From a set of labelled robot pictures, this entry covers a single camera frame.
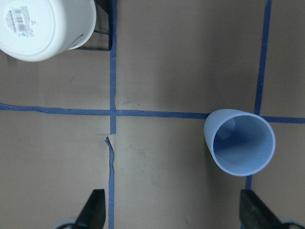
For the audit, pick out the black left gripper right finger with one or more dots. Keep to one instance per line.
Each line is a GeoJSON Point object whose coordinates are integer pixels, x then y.
{"type": "Point", "coordinates": [253, 213]}

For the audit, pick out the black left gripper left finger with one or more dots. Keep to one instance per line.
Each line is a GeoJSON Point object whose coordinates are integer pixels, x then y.
{"type": "Point", "coordinates": [93, 214]}

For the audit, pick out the white mug near rack end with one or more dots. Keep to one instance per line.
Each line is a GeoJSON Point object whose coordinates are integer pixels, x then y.
{"type": "Point", "coordinates": [36, 30]}

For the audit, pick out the black wire mug rack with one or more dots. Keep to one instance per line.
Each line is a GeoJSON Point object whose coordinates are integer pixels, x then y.
{"type": "Point", "coordinates": [102, 37]}

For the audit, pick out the light blue plastic cup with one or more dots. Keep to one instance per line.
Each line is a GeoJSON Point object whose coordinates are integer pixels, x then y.
{"type": "Point", "coordinates": [241, 143]}

